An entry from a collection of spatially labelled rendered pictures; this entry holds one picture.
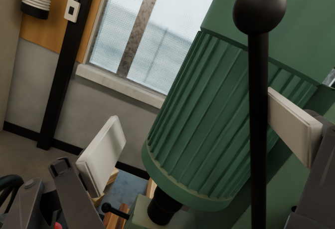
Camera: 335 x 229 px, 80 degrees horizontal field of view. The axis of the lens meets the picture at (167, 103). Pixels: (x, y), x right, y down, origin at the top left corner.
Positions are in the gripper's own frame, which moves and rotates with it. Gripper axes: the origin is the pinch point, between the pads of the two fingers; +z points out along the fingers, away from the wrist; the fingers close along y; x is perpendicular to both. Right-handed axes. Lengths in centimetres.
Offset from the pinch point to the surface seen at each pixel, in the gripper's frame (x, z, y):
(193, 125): -4.1, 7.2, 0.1
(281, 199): -17.9, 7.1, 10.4
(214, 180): -11.9, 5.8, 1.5
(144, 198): -23.8, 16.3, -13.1
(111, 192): -34, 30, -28
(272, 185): -15.3, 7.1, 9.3
